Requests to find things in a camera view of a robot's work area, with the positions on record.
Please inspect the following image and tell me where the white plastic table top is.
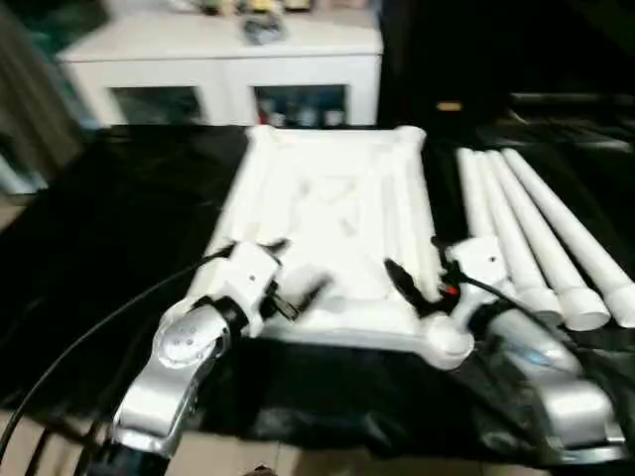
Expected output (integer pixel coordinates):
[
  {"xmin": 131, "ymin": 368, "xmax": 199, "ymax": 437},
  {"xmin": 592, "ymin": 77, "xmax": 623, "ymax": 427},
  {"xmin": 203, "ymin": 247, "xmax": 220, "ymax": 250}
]
[{"xmin": 190, "ymin": 126, "xmax": 475, "ymax": 372}]

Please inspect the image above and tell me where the black low shelf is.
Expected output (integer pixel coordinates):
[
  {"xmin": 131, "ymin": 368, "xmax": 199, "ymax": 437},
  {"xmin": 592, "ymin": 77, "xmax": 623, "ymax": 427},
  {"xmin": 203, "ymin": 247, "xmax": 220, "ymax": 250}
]
[{"xmin": 510, "ymin": 91, "xmax": 635, "ymax": 150}]

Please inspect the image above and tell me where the grey curtain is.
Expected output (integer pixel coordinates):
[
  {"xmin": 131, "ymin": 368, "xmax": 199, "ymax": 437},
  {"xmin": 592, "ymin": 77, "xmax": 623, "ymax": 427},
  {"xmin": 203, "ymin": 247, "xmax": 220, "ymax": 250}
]
[{"xmin": 0, "ymin": 9, "xmax": 85, "ymax": 199}]

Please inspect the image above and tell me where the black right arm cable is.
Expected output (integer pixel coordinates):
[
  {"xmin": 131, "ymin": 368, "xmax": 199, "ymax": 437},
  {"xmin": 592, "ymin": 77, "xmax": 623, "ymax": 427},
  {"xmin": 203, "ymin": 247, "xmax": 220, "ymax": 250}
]
[{"xmin": 460, "ymin": 275, "xmax": 567, "ymax": 328}]

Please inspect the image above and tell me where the clear bag of dark parts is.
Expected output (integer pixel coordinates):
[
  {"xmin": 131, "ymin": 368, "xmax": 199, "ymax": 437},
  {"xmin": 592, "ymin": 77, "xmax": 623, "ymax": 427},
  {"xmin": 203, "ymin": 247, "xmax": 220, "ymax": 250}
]
[{"xmin": 241, "ymin": 14, "xmax": 288, "ymax": 46}]

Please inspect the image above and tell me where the white cabinet with glass doors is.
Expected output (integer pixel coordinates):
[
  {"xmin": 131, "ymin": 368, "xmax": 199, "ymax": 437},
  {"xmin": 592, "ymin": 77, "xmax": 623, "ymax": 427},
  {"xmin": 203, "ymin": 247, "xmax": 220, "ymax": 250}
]
[{"xmin": 57, "ymin": 12, "xmax": 384, "ymax": 128}]

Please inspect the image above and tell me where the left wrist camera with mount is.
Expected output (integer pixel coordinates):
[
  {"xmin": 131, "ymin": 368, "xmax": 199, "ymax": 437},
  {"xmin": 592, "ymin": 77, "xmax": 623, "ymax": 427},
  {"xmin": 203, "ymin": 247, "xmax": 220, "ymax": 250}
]
[{"xmin": 207, "ymin": 241, "xmax": 284, "ymax": 338}]

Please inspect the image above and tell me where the white plastic table leg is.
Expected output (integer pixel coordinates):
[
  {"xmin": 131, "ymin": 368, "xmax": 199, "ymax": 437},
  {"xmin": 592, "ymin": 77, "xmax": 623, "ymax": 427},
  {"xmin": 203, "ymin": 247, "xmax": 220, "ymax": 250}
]
[
  {"xmin": 454, "ymin": 147, "xmax": 497, "ymax": 244},
  {"xmin": 500, "ymin": 147, "xmax": 635, "ymax": 329},
  {"xmin": 470, "ymin": 151, "xmax": 565, "ymax": 323},
  {"xmin": 484, "ymin": 148, "xmax": 611, "ymax": 332}
]

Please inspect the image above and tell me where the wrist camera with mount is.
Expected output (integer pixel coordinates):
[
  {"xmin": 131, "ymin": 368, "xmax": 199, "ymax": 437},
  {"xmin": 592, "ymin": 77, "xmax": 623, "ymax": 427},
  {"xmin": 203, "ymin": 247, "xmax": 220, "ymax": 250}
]
[
  {"xmin": 207, "ymin": 241, "xmax": 284, "ymax": 338},
  {"xmin": 444, "ymin": 235, "xmax": 517, "ymax": 323}
]

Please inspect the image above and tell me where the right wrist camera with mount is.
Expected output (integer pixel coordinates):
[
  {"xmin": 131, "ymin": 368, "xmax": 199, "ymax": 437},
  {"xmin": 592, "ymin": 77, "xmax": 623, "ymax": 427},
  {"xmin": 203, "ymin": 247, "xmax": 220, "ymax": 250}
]
[{"xmin": 444, "ymin": 235, "xmax": 517, "ymax": 323}]

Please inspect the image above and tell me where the black work mat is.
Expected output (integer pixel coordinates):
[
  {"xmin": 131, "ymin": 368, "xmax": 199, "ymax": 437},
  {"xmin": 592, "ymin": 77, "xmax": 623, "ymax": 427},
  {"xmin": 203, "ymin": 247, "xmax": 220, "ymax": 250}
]
[{"xmin": 0, "ymin": 123, "xmax": 635, "ymax": 467}]

